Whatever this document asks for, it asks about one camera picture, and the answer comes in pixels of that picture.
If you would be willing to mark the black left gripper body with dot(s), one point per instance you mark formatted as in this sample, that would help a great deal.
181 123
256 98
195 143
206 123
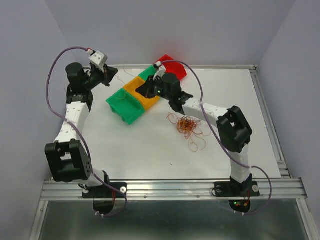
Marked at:
95 78

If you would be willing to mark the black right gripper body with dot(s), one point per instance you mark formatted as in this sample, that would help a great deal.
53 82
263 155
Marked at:
155 88

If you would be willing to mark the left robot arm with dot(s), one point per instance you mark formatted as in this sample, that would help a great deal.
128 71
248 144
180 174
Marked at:
68 155

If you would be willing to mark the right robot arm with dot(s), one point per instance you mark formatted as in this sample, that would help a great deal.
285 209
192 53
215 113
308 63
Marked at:
234 131

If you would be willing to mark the green plastic bin near red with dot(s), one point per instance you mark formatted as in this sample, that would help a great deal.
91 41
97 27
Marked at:
150 71

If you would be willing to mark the green plastic bin front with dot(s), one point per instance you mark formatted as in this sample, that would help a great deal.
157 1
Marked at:
126 106

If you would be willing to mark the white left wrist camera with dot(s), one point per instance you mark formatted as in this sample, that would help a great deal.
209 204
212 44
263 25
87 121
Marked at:
97 58

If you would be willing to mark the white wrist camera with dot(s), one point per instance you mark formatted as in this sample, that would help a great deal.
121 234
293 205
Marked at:
97 58
160 70

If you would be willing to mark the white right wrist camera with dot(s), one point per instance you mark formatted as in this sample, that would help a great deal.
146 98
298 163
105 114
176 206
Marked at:
160 70

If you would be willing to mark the aluminium back rail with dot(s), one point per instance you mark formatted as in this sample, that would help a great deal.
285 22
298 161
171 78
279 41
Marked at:
195 67

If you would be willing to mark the aluminium rail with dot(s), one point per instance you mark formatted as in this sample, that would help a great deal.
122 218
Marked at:
279 156
195 67
178 190

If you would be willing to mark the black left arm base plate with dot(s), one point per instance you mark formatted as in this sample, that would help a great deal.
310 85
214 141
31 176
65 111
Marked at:
102 192

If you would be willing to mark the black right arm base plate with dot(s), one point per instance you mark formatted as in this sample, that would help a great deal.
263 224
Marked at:
228 189

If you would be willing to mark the aluminium right side rail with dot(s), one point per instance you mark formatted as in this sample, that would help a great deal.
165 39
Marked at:
279 156

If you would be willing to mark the aluminium front rail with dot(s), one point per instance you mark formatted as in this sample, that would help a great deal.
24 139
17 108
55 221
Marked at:
178 190

